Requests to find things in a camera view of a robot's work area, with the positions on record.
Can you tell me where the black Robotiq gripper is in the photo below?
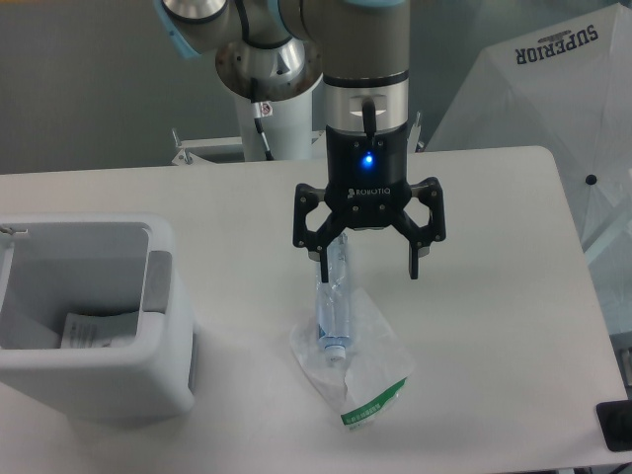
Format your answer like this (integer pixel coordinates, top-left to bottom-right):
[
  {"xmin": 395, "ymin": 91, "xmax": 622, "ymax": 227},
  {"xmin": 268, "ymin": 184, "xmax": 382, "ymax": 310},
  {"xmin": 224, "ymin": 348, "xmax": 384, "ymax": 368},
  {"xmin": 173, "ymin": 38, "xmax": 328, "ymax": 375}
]
[{"xmin": 291, "ymin": 123, "xmax": 448, "ymax": 284}]

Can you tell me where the crushed clear plastic bottle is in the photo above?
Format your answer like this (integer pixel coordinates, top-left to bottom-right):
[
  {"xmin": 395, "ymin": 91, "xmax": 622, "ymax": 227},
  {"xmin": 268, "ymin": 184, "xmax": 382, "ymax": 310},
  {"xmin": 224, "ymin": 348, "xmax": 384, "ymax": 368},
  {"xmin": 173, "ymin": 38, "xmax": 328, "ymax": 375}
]
[{"xmin": 316, "ymin": 233, "xmax": 352, "ymax": 363}]

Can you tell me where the white green plastic bag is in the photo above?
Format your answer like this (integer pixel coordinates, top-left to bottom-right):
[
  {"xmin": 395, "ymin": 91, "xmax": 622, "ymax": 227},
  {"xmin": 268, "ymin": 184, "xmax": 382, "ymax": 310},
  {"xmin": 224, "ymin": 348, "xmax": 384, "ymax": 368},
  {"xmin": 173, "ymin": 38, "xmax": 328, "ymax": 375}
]
[{"xmin": 289, "ymin": 288, "xmax": 415, "ymax": 431}]

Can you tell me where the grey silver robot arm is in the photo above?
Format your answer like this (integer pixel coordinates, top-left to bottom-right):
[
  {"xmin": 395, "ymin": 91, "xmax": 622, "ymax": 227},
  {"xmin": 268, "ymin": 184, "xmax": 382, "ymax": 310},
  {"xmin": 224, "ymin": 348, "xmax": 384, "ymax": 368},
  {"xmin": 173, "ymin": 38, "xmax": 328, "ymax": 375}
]
[{"xmin": 155, "ymin": 1, "xmax": 445, "ymax": 276}]

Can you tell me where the white plastic trash can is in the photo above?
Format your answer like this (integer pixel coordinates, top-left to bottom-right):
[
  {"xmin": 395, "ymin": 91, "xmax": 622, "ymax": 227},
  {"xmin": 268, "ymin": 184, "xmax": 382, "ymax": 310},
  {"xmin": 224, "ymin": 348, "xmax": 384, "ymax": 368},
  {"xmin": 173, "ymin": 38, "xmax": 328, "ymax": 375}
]
[{"xmin": 1, "ymin": 212, "xmax": 198, "ymax": 420}]

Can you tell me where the white Superior umbrella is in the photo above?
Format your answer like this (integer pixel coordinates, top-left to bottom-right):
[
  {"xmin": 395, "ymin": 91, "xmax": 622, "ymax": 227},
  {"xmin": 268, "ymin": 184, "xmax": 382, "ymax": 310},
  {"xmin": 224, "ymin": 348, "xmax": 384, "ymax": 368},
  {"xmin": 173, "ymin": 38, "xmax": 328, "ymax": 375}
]
[{"xmin": 429, "ymin": 4, "xmax": 631, "ymax": 334}]

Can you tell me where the white paper in bin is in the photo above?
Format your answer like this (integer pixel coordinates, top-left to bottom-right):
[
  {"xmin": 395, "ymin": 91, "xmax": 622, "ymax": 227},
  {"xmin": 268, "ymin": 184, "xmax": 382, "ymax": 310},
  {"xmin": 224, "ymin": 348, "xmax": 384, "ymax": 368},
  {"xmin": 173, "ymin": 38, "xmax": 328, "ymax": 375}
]
[{"xmin": 0, "ymin": 310, "xmax": 142, "ymax": 350}]

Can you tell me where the black device at table edge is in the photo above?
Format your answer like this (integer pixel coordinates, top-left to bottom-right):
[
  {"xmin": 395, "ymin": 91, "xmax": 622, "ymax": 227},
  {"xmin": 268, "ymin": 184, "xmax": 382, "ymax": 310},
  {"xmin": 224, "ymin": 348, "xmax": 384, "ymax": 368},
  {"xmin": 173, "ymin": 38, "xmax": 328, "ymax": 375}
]
[{"xmin": 595, "ymin": 400, "xmax": 631, "ymax": 452}]

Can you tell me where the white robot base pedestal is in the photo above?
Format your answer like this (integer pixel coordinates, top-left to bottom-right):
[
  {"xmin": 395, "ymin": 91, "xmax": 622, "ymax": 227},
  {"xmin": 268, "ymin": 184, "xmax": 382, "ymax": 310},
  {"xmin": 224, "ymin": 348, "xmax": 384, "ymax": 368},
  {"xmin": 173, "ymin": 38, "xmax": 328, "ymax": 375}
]
[{"xmin": 231, "ymin": 79, "xmax": 320, "ymax": 162}]

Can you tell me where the black cable on pedestal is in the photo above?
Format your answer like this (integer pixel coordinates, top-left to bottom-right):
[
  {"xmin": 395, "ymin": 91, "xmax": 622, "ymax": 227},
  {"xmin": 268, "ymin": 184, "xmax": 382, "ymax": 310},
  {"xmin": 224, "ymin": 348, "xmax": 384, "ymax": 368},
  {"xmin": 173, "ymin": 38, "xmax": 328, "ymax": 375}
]
[{"xmin": 249, "ymin": 78, "xmax": 276, "ymax": 162}]

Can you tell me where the white metal base frame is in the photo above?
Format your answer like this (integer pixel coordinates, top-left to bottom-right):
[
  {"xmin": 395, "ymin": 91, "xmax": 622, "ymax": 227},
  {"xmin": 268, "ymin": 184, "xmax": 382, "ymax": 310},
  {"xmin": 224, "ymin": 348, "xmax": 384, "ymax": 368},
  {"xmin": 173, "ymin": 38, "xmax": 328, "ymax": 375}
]
[{"xmin": 171, "ymin": 111, "xmax": 427, "ymax": 166}]

